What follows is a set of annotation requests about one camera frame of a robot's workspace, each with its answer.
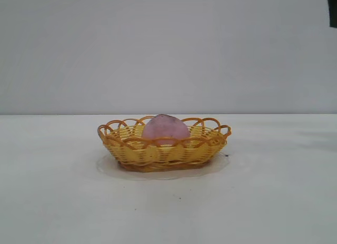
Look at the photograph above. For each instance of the yellow woven wicker basket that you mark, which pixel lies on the yellow woven wicker basket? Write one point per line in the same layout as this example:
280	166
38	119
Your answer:
163	156

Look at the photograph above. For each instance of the pink peach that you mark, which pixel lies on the pink peach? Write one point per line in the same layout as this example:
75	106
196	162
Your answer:
166	129

